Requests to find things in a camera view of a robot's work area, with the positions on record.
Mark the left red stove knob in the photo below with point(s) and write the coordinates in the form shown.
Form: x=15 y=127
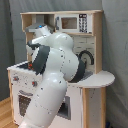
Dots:
x=15 y=78

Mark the red stove knob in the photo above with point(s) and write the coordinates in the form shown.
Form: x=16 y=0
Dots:
x=15 y=78
x=34 y=83

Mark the oven door with handle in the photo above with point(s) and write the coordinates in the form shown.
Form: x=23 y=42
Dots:
x=23 y=101

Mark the grey toy sink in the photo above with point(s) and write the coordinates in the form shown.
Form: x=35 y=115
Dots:
x=87 y=74

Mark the wooden toy kitchen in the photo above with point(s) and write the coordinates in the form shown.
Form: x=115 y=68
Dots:
x=87 y=96

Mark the black stovetop with red burners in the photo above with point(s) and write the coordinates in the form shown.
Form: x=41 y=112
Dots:
x=26 y=66

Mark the right red stove knob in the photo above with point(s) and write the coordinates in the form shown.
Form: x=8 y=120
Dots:
x=34 y=83

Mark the grey backdrop curtain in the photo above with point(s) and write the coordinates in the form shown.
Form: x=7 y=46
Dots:
x=115 y=45

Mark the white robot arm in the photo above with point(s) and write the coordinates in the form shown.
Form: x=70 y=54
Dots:
x=53 y=58

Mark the grey ice dispenser panel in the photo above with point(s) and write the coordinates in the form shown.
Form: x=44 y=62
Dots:
x=65 y=109

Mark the toy microwave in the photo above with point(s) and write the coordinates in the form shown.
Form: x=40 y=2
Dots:
x=73 y=23

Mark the grey range hood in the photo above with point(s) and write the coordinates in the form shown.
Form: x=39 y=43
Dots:
x=39 y=21

